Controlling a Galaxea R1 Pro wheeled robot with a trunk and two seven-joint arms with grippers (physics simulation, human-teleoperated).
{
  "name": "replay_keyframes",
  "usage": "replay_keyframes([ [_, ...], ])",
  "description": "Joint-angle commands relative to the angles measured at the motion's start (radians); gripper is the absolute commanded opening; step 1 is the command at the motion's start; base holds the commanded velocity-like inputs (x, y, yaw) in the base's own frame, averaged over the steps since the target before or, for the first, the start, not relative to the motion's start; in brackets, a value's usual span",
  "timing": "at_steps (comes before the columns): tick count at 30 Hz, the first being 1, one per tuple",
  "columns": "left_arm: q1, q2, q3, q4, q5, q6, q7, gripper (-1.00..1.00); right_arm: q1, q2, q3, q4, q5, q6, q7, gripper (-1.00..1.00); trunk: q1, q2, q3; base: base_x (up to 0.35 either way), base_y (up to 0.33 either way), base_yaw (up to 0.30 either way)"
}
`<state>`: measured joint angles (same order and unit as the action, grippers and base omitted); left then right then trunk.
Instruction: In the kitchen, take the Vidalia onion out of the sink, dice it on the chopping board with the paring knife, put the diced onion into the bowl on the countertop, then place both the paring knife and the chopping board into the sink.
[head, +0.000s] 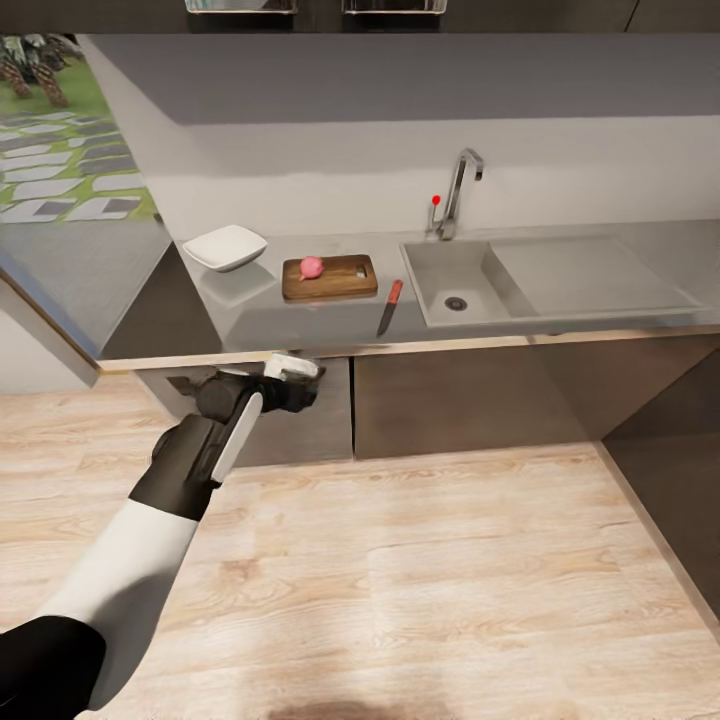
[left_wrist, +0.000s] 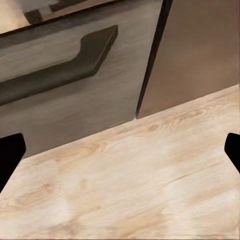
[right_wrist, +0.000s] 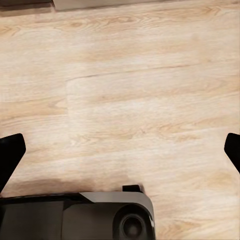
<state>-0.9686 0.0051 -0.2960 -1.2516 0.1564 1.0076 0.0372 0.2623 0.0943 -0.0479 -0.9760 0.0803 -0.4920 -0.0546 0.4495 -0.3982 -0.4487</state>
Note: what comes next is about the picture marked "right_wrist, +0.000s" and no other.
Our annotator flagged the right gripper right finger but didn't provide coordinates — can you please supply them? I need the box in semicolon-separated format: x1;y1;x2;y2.
224;133;240;173

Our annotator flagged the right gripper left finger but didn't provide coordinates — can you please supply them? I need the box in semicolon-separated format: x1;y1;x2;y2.
0;133;26;193

